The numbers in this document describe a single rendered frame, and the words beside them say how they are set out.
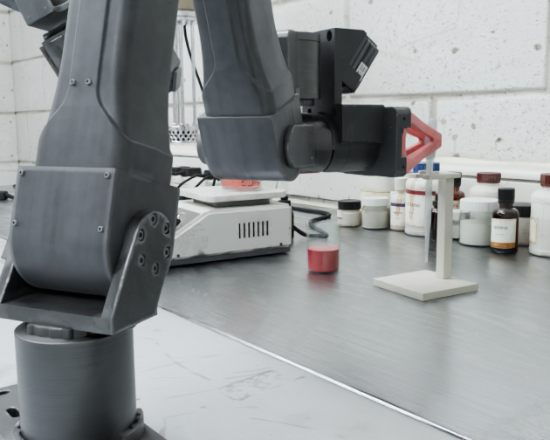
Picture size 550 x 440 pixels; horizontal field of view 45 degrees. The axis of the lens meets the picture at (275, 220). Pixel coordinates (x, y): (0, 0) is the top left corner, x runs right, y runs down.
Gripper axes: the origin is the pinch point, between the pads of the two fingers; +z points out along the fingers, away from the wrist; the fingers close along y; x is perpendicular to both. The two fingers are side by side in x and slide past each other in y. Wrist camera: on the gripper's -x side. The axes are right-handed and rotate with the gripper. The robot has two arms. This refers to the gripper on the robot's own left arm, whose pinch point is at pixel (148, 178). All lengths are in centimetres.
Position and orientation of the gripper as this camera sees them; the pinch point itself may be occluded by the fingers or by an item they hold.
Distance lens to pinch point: 85.6
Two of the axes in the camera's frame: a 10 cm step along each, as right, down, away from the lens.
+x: -8.8, 3.5, 3.1
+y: 1.3, -4.6, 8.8
